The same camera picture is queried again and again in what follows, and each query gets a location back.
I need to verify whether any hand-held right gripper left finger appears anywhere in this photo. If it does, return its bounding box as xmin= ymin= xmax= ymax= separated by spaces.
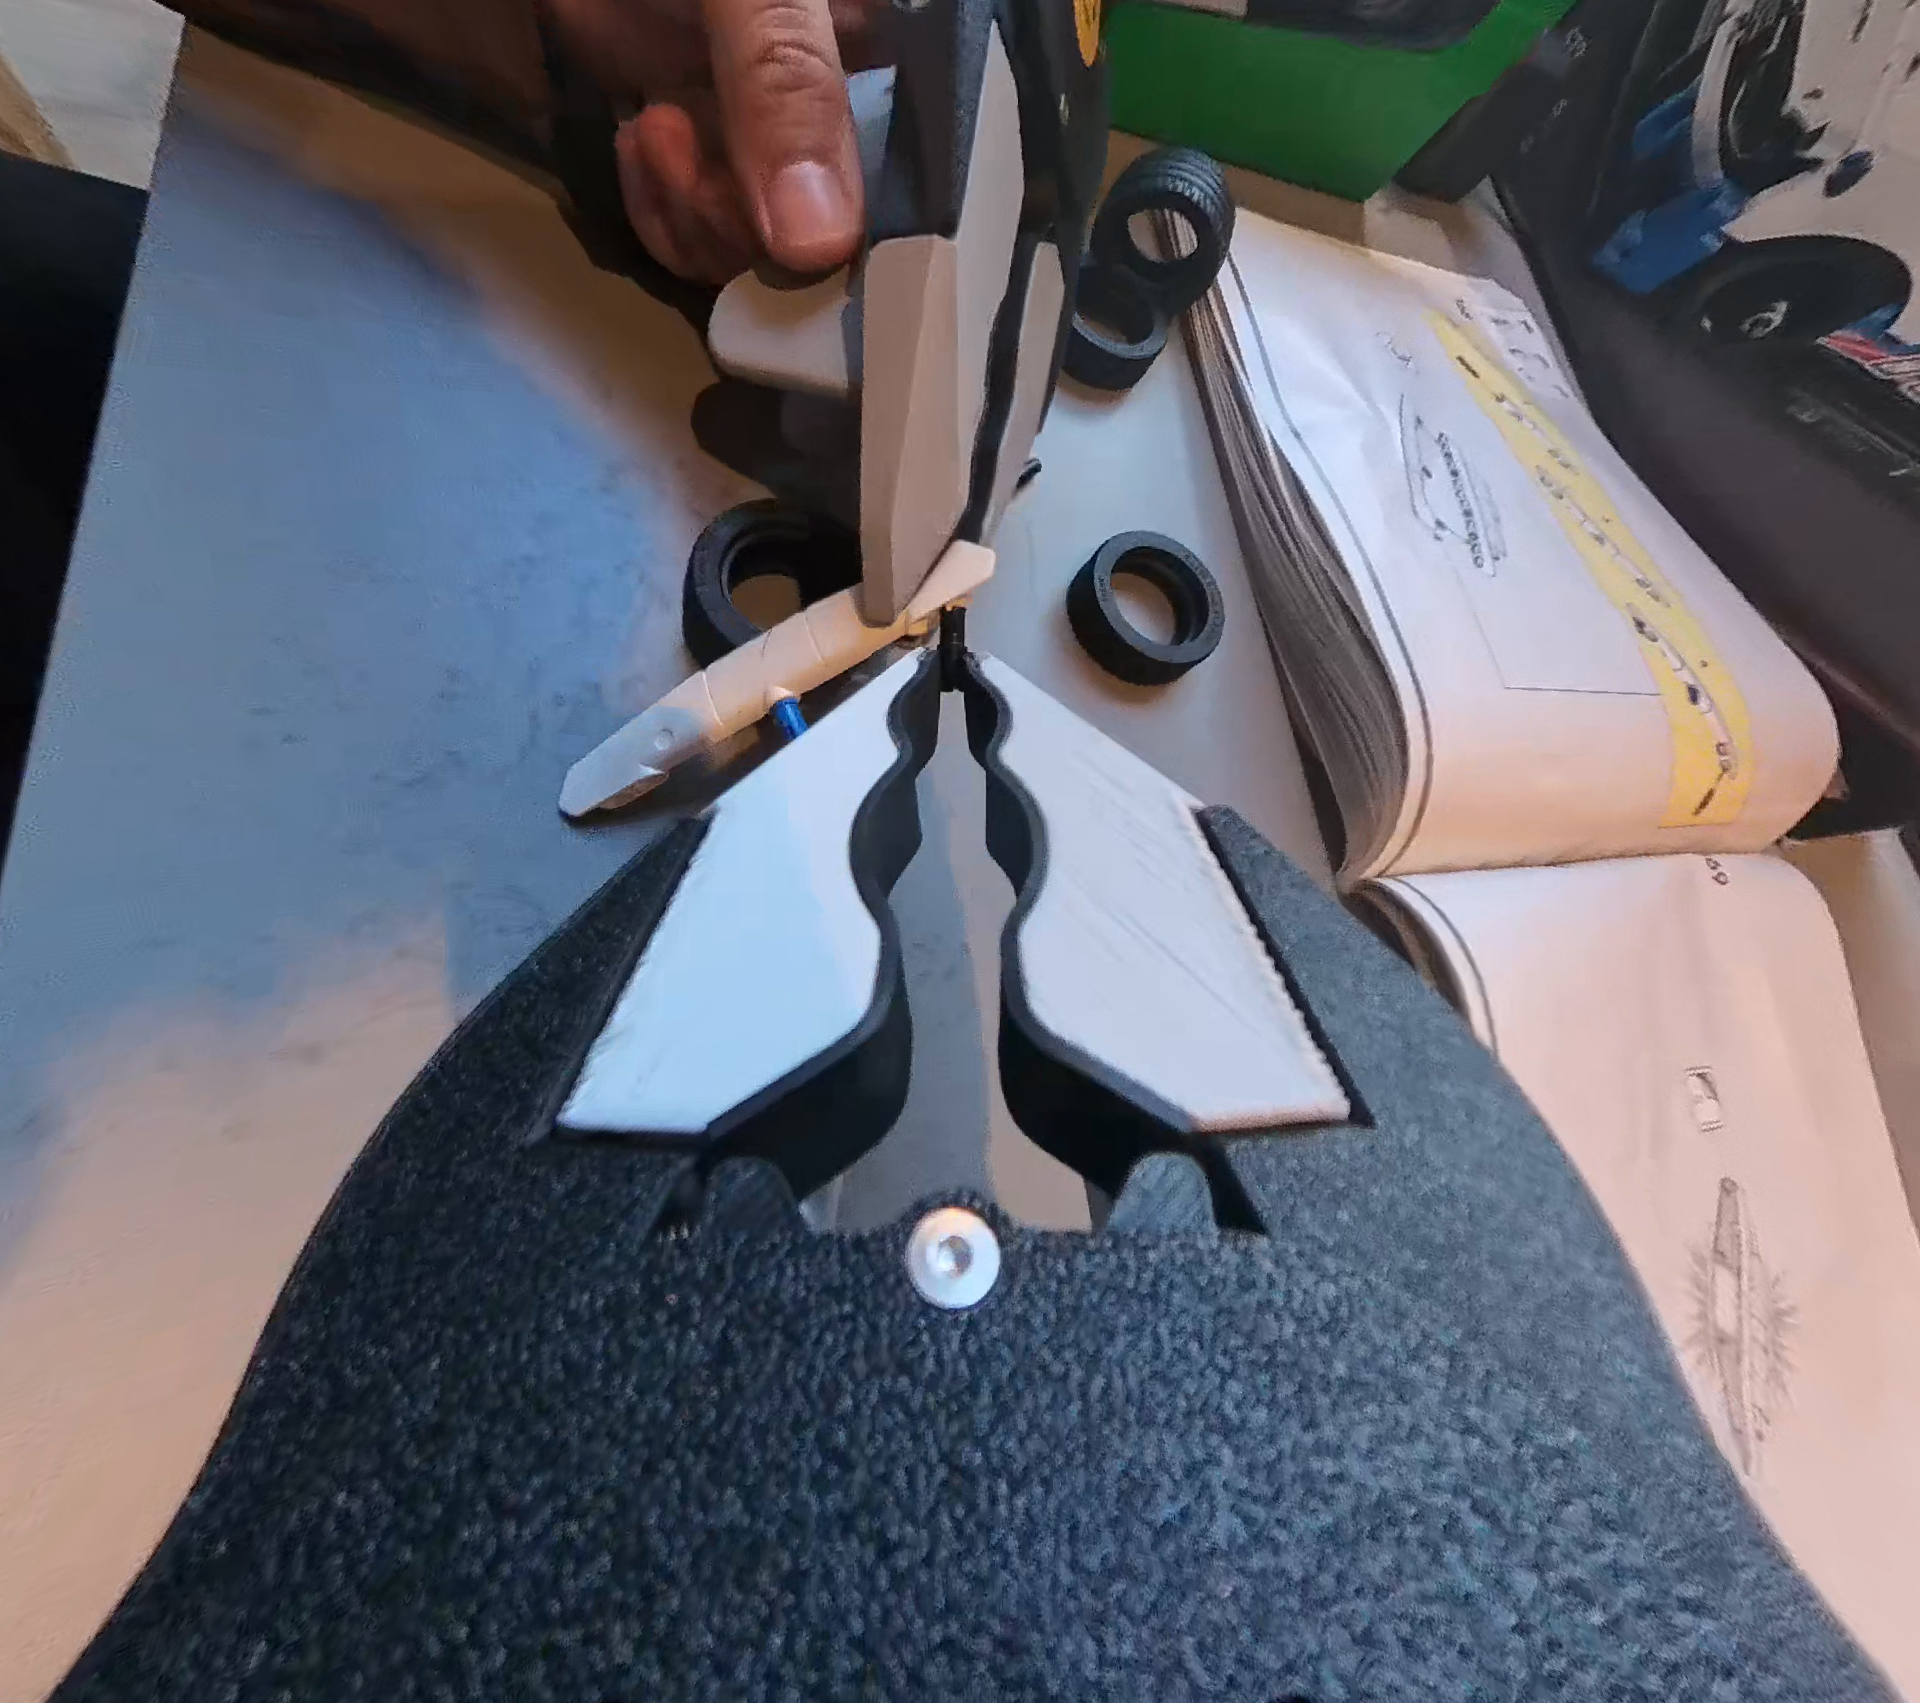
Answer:
xmin=553 ymin=651 xmax=937 ymax=1158

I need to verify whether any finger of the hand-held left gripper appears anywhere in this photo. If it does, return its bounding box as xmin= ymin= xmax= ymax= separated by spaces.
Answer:
xmin=857 ymin=25 xmax=1034 ymax=629
xmin=974 ymin=235 xmax=1076 ymax=555

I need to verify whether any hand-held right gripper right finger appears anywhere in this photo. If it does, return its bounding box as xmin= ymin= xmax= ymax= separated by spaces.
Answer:
xmin=964 ymin=655 xmax=1355 ymax=1168

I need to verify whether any black rubber toy tyre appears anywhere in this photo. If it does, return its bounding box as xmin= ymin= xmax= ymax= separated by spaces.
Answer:
xmin=1061 ymin=265 xmax=1187 ymax=393
xmin=1092 ymin=149 xmax=1236 ymax=303
xmin=682 ymin=501 xmax=864 ymax=671
xmin=1068 ymin=529 xmax=1230 ymax=688

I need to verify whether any long white pointed panel piece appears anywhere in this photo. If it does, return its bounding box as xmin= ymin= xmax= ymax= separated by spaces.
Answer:
xmin=558 ymin=541 xmax=996 ymax=820

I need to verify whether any grey desk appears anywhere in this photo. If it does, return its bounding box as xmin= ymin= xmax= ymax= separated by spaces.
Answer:
xmin=0 ymin=31 xmax=1352 ymax=1690

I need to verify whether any toy car set box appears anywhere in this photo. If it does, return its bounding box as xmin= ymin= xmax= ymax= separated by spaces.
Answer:
xmin=1394 ymin=0 xmax=1920 ymax=820

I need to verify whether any open instruction booklet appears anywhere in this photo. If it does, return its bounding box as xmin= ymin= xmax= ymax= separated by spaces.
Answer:
xmin=1183 ymin=211 xmax=1920 ymax=1703

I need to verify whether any person's black garment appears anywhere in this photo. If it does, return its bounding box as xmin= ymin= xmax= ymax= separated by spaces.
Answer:
xmin=0 ymin=151 xmax=152 ymax=836

